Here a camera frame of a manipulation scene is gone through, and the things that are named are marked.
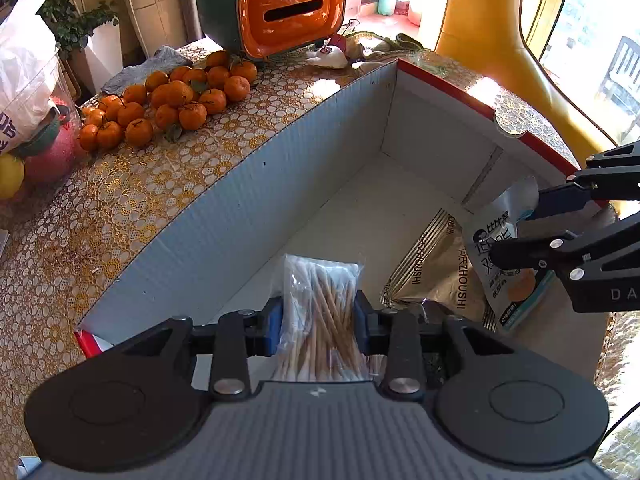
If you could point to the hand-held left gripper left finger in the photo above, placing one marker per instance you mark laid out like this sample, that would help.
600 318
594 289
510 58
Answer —
274 325

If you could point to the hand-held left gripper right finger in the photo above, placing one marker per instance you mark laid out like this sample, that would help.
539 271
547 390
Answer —
361 322

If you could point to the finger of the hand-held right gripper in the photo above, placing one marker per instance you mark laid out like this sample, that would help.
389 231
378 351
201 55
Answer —
555 200
540 252

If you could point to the cotton swabs packet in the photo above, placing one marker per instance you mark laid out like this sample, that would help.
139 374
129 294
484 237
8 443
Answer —
320 310

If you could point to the white snack packet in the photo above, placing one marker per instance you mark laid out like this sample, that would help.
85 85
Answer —
505 300

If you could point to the red cardboard box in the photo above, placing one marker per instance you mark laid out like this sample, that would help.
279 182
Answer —
250 200

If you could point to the floral lace covered desktop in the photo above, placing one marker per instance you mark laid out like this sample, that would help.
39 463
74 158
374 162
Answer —
150 190

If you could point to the beige snack packet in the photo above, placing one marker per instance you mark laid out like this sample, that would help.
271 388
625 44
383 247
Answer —
435 265

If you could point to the green knit cloth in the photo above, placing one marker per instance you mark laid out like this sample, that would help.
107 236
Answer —
380 45

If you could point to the pile of tangerines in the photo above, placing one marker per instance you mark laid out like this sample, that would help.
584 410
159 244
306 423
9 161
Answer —
170 95

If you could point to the green jar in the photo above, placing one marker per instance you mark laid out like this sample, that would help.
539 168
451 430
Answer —
386 2

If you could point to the white plush toy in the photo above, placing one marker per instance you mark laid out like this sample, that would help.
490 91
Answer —
327 55

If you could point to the clear fruit container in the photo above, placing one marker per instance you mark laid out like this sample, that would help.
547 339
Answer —
55 160

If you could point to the grey cloth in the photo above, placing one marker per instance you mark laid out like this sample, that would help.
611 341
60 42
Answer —
150 67

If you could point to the yellow pear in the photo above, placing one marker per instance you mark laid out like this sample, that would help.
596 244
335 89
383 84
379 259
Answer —
10 177

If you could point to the orange and green tissue box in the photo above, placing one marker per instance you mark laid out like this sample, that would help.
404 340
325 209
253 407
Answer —
290 15

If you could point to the white printed plastic bag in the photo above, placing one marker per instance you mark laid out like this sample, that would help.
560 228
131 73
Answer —
25 75

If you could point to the potted green plant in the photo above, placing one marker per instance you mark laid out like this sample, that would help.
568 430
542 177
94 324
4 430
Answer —
75 25

